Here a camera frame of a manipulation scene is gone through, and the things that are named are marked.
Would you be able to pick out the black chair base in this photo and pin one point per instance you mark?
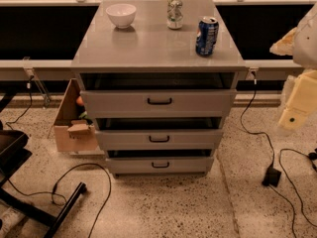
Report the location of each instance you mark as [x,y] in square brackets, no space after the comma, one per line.
[48,178]

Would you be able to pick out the grey drawer cabinet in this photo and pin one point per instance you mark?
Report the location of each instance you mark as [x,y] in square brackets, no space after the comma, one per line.
[150,56]

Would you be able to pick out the grey top drawer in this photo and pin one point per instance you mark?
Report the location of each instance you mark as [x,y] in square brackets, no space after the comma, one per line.
[157,103]

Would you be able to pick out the grey drawer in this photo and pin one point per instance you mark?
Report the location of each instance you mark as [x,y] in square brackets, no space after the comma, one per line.
[158,139]
[157,103]
[182,165]

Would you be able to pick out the white bowl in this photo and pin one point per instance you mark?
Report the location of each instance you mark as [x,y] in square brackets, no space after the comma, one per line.
[121,15]

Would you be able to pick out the grey middle drawer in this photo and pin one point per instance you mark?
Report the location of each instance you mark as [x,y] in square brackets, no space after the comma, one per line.
[158,139]

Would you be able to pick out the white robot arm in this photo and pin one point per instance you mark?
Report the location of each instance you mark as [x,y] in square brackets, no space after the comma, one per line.
[301,43]

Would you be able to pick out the blue pepsi can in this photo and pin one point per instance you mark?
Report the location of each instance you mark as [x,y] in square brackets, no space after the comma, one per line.
[207,35]

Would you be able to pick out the grey railing frame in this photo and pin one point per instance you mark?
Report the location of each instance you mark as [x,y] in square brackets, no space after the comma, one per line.
[46,35]

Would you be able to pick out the cardboard box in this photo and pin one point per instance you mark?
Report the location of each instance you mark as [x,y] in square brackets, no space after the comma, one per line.
[71,133]

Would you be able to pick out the grey bottom drawer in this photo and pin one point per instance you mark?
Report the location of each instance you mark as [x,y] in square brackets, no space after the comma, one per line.
[182,165]

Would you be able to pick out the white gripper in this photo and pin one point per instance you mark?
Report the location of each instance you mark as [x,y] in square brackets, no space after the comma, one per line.
[306,45]

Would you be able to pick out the black power adapter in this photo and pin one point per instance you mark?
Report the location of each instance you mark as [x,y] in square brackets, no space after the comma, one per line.
[271,177]

